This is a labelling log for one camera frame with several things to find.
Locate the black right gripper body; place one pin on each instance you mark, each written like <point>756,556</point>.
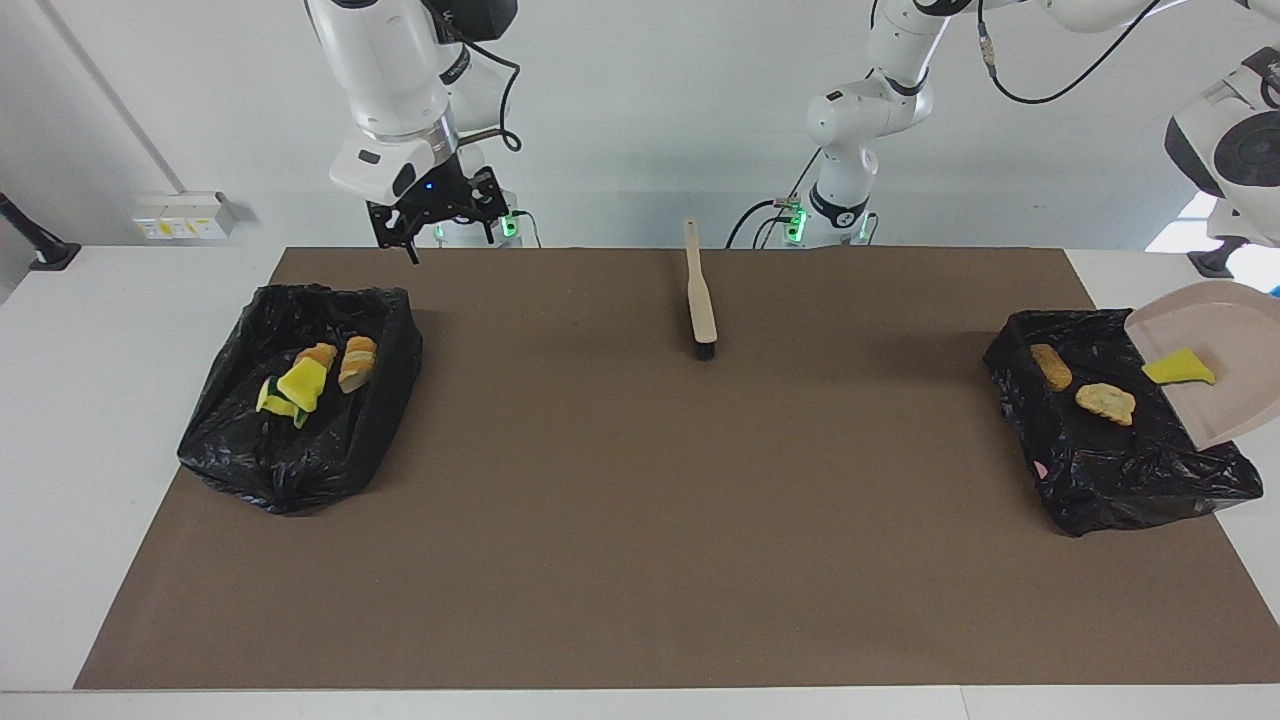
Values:
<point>440,200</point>

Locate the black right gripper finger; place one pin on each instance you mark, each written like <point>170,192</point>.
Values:
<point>411,248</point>
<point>490,230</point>

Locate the orange striped croissant toy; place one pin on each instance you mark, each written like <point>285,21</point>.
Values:
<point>357,365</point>

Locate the pale tan bread chunk toy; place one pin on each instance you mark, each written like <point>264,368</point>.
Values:
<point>318,354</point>

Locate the beige hand brush black bristles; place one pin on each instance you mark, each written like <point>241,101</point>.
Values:
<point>702,310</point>

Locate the sliced bread loaf toy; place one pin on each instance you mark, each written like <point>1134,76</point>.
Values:
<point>1105,403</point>

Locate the beige plastic dustpan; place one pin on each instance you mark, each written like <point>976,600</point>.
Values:
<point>1240,330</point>

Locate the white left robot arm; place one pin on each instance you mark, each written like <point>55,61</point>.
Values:
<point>860,110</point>

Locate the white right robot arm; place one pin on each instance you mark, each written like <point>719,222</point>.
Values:
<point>385,80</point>

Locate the black bagged trash bin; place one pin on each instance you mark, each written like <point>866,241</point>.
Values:
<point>250,470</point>

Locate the black bagged bin pink spot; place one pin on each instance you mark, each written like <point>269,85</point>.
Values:
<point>1110,470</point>

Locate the black angled stand leg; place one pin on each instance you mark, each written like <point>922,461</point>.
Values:
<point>1215,262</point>
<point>55,255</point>

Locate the brown table mat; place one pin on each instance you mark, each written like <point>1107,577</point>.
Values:
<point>640,600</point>

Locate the white wall socket box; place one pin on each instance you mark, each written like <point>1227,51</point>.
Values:
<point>185,215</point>

